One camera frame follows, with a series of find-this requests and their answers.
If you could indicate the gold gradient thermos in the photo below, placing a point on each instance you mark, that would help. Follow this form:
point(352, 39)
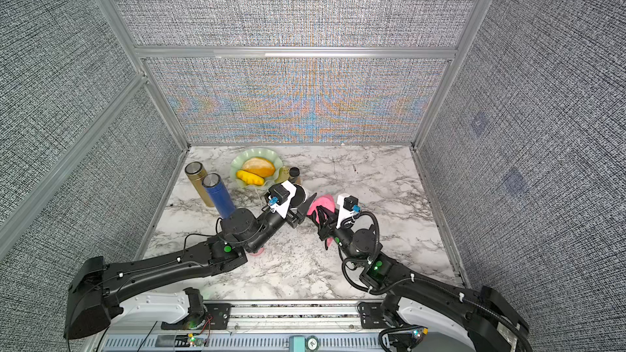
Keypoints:
point(196, 172)

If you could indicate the yellow banana toy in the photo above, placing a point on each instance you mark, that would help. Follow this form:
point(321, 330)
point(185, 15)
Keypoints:
point(250, 178)

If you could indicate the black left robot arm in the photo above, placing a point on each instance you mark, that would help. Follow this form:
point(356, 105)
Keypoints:
point(96, 293)

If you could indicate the pink cloth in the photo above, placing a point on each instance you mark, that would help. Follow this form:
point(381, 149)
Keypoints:
point(326, 201)

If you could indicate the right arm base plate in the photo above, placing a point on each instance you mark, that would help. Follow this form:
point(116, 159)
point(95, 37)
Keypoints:
point(379, 315)

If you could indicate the pink thermos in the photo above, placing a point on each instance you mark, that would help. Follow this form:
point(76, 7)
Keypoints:
point(257, 253)

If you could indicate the orange bread bun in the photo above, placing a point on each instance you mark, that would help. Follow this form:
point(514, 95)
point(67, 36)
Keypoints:
point(259, 166)

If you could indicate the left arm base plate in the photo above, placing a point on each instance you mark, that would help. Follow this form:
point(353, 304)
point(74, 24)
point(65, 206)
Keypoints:
point(204, 316)

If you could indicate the small brown spice jar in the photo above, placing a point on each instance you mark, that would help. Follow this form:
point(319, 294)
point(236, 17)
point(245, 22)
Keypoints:
point(295, 176)

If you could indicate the white thermos black lid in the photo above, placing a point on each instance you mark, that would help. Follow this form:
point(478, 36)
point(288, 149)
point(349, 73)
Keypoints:
point(299, 197)

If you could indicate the green scalloped plate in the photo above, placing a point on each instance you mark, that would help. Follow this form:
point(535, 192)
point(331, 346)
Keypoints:
point(272, 156)

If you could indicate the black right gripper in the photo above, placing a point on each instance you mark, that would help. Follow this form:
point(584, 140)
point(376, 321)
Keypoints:
point(332, 220)

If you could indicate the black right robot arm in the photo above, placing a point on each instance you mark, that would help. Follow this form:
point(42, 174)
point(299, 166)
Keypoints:
point(485, 317)

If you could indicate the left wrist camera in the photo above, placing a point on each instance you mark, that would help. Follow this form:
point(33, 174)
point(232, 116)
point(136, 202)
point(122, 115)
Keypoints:
point(280, 196)

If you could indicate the aluminium front rail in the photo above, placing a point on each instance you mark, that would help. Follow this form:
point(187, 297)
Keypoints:
point(266, 326)

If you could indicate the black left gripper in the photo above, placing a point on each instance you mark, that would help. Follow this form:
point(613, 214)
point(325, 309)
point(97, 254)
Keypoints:
point(300, 215)

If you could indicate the blue thermos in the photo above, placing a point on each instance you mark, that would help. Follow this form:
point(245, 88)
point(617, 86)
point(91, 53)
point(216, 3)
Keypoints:
point(218, 193)

